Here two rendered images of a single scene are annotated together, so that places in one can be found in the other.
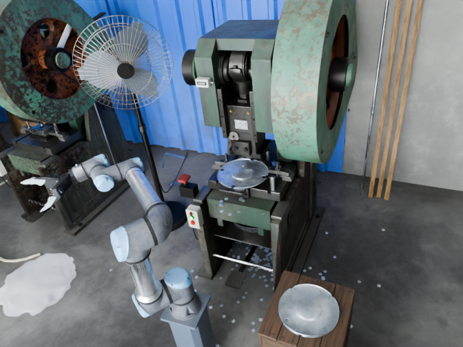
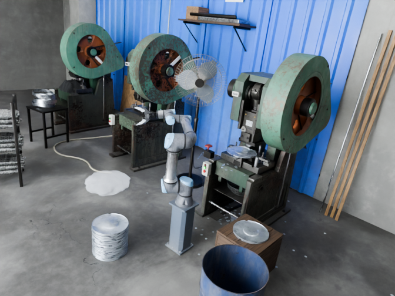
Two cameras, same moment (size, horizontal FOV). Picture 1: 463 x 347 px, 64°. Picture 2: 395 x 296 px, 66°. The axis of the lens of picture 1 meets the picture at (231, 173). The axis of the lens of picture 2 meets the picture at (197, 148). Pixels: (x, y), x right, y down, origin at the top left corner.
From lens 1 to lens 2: 1.07 m
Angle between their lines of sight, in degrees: 17
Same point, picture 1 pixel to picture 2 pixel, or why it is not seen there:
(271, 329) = (225, 231)
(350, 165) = (320, 193)
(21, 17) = (160, 44)
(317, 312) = (255, 234)
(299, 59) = (281, 84)
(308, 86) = (281, 97)
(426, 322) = (327, 283)
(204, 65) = (239, 86)
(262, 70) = not seen: hidden behind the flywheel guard
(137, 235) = (178, 137)
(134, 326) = (149, 220)
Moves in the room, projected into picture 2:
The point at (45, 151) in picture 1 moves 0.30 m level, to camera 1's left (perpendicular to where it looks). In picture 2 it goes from (139, 118) to (118, 114)
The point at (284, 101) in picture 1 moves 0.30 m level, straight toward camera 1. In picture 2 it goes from (269, 103) to (258, 110)
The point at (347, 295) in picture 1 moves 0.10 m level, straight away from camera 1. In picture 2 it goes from (277, 235) to (282, 229)
